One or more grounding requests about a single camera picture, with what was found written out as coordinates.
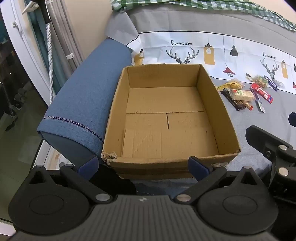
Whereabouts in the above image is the green checked cloth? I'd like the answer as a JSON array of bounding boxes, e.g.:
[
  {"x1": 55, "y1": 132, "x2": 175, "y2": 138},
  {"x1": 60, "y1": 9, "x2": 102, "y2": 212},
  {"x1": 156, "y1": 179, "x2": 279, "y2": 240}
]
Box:
[{"x1": 111, "y1": 0, "x2": 296, "y2": 33}]

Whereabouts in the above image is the gold clear cracker packet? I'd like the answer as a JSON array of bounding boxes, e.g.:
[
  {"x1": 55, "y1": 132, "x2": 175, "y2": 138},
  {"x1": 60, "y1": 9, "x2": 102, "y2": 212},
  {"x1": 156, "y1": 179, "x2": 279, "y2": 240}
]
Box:
[{"x1": 228, "y1": 89, "x2": 255, "y2": 102}]

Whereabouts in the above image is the white window frame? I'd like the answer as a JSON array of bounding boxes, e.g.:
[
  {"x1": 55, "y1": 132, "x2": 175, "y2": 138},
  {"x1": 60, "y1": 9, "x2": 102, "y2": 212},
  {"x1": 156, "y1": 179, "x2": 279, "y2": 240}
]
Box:
[{"x1": 0, "y1": 0, "x2": 56, "y2": 106}]

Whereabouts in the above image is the green label cereal bag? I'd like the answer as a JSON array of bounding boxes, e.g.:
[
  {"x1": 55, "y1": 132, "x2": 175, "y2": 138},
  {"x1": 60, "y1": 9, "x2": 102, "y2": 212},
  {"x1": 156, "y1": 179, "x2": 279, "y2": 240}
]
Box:
[{"x1": 251, "y1": 74, "x2": 269, "y2": 90}]

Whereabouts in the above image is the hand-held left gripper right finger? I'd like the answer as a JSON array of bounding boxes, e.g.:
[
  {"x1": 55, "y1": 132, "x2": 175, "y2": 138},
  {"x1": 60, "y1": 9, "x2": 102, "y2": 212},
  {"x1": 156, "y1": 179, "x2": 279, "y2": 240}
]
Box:
[{"x1": 174, "y1": 156, "x2": 264, "y2": 204}]

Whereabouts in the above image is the grey curtain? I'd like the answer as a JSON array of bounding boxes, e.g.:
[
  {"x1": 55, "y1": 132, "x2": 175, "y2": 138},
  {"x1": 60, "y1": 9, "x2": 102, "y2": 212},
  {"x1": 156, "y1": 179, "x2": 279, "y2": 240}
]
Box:
[{"x1": 50, "y1": 0, "x2": 84, "y2": 93}]

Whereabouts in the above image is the white window handle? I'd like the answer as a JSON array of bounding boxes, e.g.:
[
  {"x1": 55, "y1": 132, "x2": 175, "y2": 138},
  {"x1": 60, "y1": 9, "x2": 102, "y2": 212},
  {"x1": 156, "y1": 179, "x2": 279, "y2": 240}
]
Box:
[{"x1": 22, "y1": 1, "x2": 40, "y2": 15}]

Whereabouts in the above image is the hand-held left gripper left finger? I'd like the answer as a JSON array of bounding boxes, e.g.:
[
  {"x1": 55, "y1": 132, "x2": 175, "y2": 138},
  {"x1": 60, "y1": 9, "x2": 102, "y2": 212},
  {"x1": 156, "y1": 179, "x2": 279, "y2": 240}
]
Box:
[{"x1": 22, "y1": 156, "x2": 114, "y2": 204}]

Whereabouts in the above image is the teal curtain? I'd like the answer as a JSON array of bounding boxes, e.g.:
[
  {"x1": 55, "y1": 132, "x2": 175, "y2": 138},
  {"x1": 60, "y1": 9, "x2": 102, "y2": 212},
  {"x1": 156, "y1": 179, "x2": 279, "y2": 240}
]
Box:
[{"x1": 27, "y1": 9, "x2": 61, "y2": 93}]

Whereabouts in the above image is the clear zip bag of crackers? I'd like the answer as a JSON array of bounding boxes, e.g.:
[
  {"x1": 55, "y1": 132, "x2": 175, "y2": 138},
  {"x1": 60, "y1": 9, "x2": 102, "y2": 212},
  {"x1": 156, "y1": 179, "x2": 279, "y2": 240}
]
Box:
[{"x1": 216, "y1": 79, "x2": 244, "y2": 91}]

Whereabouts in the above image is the silver sachet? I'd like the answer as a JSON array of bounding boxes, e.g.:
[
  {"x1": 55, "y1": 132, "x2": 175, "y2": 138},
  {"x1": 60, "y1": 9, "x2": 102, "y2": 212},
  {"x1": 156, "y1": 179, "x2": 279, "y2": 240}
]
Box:
[{"x1": 253, "y1": 89, "x2": 266, "y2": 114}]

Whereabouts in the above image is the blue fabric sofa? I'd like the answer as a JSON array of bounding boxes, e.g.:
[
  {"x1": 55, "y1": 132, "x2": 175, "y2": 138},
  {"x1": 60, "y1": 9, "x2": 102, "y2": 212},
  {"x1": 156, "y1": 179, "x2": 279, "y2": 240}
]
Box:
[{"x1": 37, "y1": 38, "x2": 133, "y2": 169}]

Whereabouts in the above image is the purple snack packet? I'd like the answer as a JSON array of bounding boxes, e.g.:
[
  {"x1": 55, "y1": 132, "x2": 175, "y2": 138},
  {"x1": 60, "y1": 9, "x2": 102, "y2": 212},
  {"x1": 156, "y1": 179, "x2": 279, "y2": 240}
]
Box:
[{"x1": 264, "y1": 75, "x2": 278, "y2": 91}]

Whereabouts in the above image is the brown cardboard box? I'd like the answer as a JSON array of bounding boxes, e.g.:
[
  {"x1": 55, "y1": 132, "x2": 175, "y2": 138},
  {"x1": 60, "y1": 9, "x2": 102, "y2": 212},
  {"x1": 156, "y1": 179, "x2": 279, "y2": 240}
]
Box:
[{"x1": 102, "y1": 64, "x2": 241, "y2": 180}]

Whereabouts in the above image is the black white braided hose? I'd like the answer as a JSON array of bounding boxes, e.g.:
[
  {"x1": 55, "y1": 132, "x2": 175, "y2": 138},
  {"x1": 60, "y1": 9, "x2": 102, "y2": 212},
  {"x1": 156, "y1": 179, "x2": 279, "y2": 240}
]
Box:
[{"x1": 35, "y1": 0, "x2": 56, "y2": 107}]

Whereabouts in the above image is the dark brown chocolate bar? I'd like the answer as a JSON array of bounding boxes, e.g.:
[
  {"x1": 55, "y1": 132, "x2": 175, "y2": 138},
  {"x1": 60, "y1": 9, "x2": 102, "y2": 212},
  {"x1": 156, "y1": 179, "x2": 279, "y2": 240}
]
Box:
[{"x1": 219, "y1": 90, "x2": 243, "y2": 111}]

